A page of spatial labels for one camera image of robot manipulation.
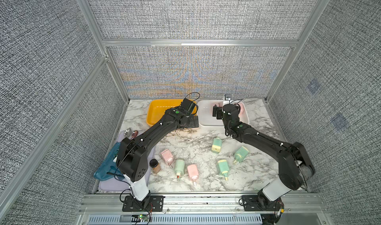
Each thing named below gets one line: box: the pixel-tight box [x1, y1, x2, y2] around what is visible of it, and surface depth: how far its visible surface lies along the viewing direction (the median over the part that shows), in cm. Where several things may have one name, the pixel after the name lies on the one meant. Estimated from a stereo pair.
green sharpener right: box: [233, 145, 250, 165], surface depth 85 cm
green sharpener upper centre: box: [211, 137, 223, 154], surface depth 90 cm
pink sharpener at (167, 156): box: [159, 148, 175, 167], surface depth 85 cm
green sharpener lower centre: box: [217, 159, 230, 181], surface depth 81 cm
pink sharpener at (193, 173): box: [187, 164, 199, 186], surface depth 78 cm
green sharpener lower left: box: [174, 159, 186, 181], surface depth 80 cm
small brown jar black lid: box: [149, 158, 162, 174], surface depth 80 cm
